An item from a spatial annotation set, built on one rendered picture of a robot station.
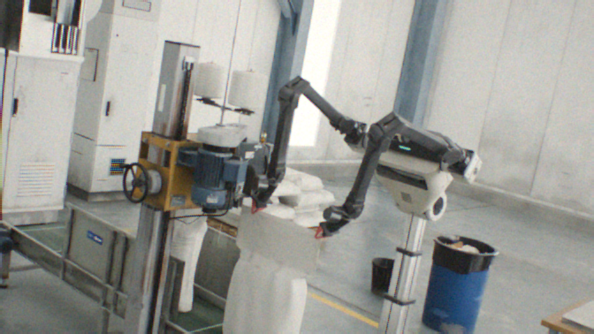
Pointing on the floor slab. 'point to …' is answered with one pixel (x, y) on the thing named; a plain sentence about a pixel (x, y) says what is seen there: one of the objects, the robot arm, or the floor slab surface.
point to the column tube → (171, 113)
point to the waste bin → (457, 284)
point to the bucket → (381, 275)
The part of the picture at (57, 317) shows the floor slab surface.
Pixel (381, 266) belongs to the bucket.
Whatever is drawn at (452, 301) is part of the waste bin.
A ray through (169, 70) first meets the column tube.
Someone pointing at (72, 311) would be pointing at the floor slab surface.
